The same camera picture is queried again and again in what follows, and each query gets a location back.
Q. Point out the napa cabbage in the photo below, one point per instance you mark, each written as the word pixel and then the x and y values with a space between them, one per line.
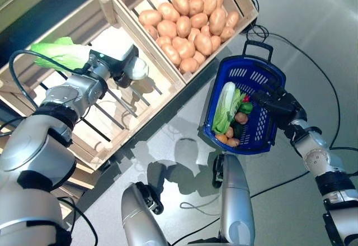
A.
pixel 225 109
pixel 61 53

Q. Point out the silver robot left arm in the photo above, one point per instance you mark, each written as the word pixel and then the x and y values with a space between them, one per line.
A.
pixel 28 151

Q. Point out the round orange fruit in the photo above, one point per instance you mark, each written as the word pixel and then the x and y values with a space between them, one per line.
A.
pixel 221 138

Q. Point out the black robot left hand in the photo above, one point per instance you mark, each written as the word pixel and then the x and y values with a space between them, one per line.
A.
pixel 123 67

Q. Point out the green bell pepper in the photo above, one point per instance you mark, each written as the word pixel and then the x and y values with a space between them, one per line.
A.
pixel 246 108

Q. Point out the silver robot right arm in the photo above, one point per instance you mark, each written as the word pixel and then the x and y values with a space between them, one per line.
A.
pixel 316 156

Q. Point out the blue plastic shopping basket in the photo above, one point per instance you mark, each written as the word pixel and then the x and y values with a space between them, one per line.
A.
pixel 251 137

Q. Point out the silver robot left leg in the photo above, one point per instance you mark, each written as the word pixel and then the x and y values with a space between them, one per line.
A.
pixel 137 218

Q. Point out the silver robot leg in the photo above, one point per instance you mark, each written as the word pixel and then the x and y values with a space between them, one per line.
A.
pixel 235 195
pixel 137 218

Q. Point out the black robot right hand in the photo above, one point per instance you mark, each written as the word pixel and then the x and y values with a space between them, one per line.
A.
pixel 288 106

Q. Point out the wooden display stand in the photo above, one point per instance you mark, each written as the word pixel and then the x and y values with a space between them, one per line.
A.
pixel 42 14

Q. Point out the empty wooden slat crate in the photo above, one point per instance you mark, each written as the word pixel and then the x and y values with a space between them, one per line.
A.
pixel 140 128

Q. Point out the dark green cucumber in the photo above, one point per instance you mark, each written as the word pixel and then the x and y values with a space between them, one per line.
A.
pixel 238 130

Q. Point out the silver robot right leg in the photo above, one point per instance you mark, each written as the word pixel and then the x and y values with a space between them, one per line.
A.
pixel 235 195

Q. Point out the small red radish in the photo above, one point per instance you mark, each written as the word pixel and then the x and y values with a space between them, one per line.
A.
pixel 246 98

